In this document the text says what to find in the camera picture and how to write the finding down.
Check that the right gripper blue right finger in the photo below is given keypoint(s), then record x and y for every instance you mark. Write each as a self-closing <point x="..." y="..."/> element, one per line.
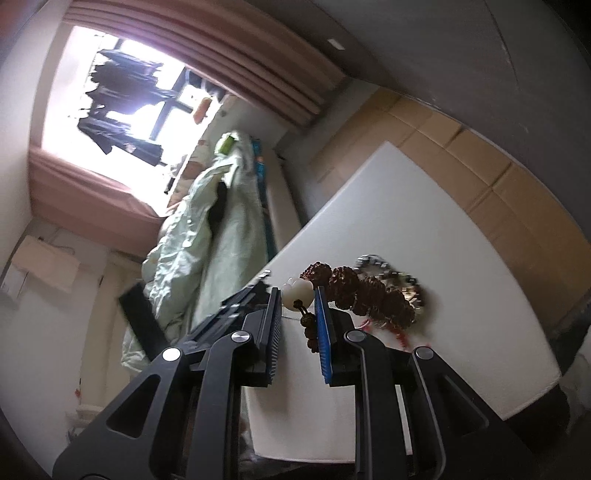
<point x="327" y="338"/>

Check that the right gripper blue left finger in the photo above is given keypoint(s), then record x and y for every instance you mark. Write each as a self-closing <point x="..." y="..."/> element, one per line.
<point x="266" y="331"/>

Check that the light green duvet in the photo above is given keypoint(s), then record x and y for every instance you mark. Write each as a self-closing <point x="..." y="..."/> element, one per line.
<point x="215" y="242"/>

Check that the flattened cardboard on floor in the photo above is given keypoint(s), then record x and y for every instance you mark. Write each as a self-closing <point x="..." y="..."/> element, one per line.
<point x="541" y="244"/>

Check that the pink curtain left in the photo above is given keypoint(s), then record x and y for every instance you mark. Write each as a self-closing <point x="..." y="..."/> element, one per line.
<point x="90" y="205"/>

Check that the pink curtain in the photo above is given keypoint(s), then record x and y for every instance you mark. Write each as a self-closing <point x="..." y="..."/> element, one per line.
<point x="90" y="205"/>
<point x="231" y="43"/>

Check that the pink curtain right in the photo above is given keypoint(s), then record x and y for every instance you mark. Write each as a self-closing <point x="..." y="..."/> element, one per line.
<point x="231" y="43"/>

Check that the hanging dark clothes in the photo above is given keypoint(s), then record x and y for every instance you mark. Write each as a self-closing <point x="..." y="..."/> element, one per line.
<point x="124" y="84"/>

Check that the white wall socket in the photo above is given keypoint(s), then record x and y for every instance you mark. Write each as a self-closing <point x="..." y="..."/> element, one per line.
<point x="336" y="44"/>

